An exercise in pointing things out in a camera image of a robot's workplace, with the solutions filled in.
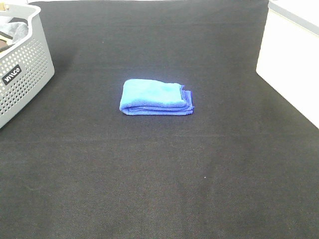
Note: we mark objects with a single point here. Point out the grey towel in basket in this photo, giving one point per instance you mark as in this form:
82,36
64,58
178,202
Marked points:
16,30

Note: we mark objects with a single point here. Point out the black table cloth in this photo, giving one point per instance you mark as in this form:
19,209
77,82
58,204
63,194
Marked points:
244,165

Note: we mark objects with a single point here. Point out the blue microfiber towel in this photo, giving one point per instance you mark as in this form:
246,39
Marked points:
152,97

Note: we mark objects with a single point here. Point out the grey perforated laundry basket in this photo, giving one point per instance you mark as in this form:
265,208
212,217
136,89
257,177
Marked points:
26,67

